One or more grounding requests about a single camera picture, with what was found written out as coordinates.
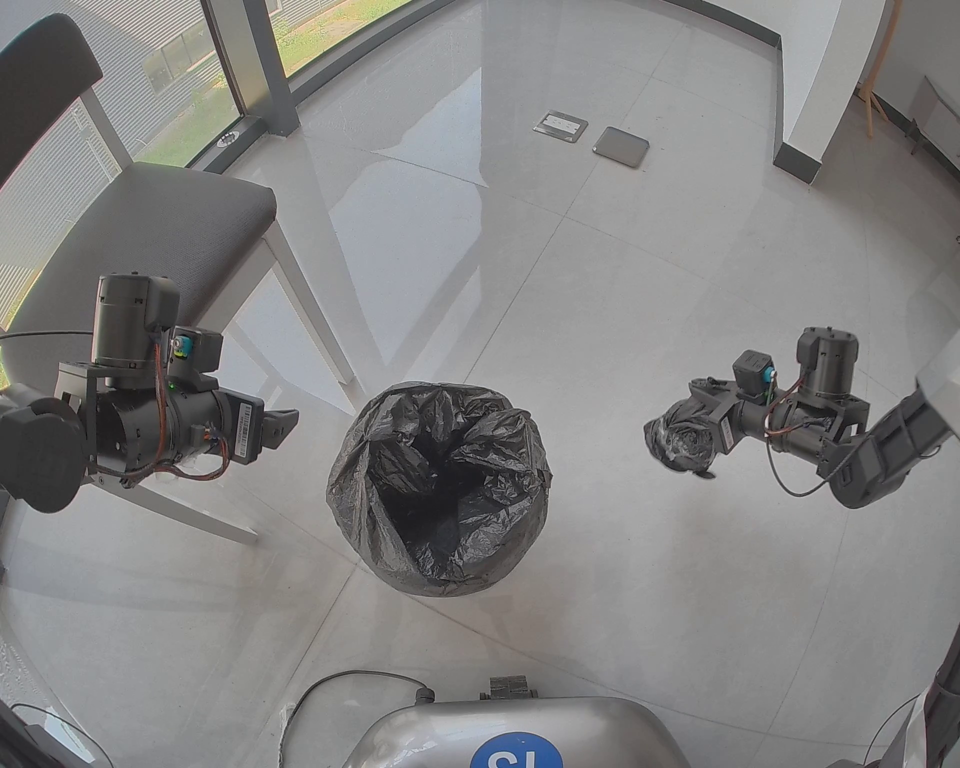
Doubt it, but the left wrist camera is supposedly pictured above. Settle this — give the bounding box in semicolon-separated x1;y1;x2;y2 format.
165;324;225;395

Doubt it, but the white chair with grey seat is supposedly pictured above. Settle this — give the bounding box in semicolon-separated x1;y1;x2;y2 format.
0;13;357;545

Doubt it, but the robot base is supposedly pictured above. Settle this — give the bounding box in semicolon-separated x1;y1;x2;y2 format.
346;675;691;768

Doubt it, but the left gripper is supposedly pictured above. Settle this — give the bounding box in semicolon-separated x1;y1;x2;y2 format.
191;387;266;467

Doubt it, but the black plastic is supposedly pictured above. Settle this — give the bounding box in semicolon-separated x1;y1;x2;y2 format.
642;401;721;475

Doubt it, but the window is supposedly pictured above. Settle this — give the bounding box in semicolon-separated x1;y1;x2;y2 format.
0;0;451;376

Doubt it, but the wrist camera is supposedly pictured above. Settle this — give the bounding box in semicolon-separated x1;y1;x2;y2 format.
165;324;225;395
731;348;779;406

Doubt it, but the black cable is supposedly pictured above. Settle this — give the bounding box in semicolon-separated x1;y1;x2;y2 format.
763;438;835;498
279;669;438;768
0;328;99;345

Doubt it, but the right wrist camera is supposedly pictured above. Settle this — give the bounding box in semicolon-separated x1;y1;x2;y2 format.
731;348;779;406

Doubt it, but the wooden stand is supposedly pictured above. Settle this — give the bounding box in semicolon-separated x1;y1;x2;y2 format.
855;0;905;138

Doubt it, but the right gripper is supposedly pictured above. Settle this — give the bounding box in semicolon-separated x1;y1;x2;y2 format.
688;377;753;482

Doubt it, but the black plastic bag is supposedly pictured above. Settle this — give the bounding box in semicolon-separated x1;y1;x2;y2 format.
324;381;552;599

